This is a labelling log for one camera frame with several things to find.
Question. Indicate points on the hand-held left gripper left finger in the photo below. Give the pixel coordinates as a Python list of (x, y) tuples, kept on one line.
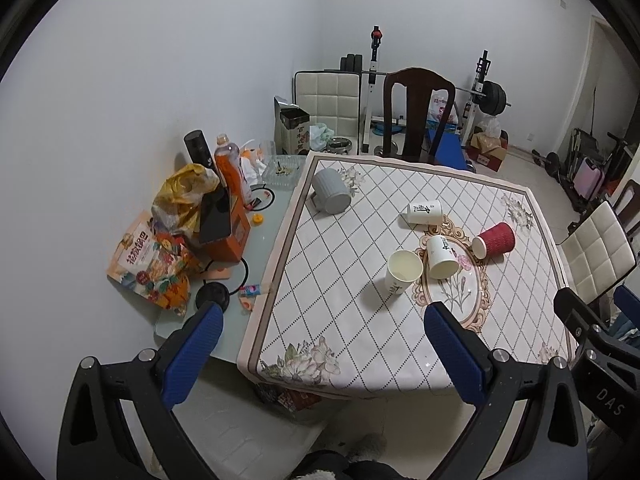
[(192, 355)]

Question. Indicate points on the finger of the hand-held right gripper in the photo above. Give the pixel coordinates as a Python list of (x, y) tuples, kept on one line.
[(575, 312), (629, 301)]

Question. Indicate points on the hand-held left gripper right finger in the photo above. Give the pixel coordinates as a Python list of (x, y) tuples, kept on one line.
[(455, 355)]

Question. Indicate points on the white printed paper cup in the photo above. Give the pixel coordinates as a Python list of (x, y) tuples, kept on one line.
[(400, 277), (442, 260), (424, 211)]

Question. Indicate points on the red ribbed paper cup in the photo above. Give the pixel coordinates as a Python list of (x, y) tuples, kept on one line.
[(497, 239)]

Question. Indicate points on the white padded chair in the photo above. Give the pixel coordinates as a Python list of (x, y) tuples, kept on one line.
[(597, 252)]

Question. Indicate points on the colourful printed snack bag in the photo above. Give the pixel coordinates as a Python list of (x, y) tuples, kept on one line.
[(167, 275)]

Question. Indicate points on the small pink packet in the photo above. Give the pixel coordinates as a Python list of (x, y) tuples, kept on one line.
[(250, 290)]

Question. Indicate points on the dark wooden chair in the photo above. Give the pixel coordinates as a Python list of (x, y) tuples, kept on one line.
[(631, 202), (417, 110)]

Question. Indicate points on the red printed packet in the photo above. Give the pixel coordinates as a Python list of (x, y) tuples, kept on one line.
[(287, 397)]

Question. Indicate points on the cream printed snack bag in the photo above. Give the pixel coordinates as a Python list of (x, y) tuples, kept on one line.
[(131, 255)]

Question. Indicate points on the orange cardboard box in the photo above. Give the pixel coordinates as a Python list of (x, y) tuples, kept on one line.
[(237, 240)]

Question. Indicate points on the pink suitcase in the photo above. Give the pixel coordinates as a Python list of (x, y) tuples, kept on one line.
[(590, 180)]

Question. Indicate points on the grey fluffy slipper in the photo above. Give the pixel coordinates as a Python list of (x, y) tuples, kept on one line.
[(367, 447)]

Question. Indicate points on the black flat device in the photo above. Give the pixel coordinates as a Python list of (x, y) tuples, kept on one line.
[(215, 217)]

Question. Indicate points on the white diamond floral tablecloth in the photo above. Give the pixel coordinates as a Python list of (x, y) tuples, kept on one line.
[(340, 260)]

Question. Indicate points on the yellow bottle cap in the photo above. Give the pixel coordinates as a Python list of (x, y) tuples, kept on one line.
[(258, 219)]

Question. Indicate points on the black dumbbell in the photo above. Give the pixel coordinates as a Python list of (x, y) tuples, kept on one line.
[(550, 162)]

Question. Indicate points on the yellow plastic bag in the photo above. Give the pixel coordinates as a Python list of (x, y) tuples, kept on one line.
[(182, 192)]

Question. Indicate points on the red brown cardboard box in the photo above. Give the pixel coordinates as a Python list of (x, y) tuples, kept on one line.
[(490, 152)]

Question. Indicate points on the orange drink bottle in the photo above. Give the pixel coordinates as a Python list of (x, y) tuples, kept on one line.
[(231, 170)]

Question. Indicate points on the white orange plastic bag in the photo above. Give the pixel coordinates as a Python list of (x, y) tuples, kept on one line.
[(252, 162)]

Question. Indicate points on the glass ashtray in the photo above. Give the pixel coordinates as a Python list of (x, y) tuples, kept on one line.
[(282, 172)]

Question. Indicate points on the black thermos bottle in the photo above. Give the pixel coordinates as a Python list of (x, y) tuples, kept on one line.
[(199, 150)]

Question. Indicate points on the blue weight bench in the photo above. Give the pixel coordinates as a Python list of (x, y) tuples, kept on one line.
[(450, 147)]

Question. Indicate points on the grey ribbed mug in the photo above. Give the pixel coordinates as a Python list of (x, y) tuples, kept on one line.
[(330, 187)]

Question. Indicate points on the clear drinking glass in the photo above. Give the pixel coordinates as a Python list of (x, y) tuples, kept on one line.
[(266, 151)]

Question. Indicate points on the barbell with black plates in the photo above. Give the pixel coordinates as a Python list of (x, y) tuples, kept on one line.
[(492, 97)]

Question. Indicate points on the metal bowl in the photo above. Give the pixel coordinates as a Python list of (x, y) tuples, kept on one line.
[(340, 144)]

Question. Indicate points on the white red plastic bag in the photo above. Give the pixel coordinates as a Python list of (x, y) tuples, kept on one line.
[(441, 107)]

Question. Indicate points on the dark open tea box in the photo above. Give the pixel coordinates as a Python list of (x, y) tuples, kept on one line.
[(295, 130)]

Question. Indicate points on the pale green plastic bag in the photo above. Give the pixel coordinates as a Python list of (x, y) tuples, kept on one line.
[(320, 135)]

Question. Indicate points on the white cushioned chair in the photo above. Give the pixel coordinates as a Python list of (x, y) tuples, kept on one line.
[(327, 95)]

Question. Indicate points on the white squat rack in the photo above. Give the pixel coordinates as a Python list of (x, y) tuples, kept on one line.
[(374, 67)]

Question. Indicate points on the black weight plates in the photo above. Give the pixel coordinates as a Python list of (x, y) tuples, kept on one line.
[(350, 63)]

